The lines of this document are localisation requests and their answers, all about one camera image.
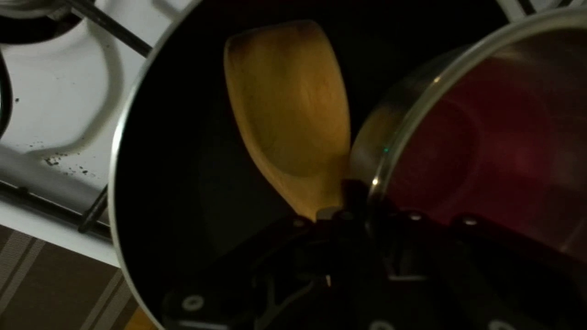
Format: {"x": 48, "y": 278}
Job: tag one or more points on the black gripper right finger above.
{"x": 478, "y": 287}

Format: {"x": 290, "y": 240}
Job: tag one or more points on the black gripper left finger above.
{"x": 276, "y": 287}

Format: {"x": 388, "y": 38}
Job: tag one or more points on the black stove grate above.
{"x": 116, "y": 31}

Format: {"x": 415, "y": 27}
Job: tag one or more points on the silver metal bowl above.
{"x": 391, "y": 122}

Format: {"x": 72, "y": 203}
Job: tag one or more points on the wooden spatula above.
{"x": 294, "y": 111}

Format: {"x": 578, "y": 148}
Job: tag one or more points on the black frying pan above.
{"x": 184, "y": 185}

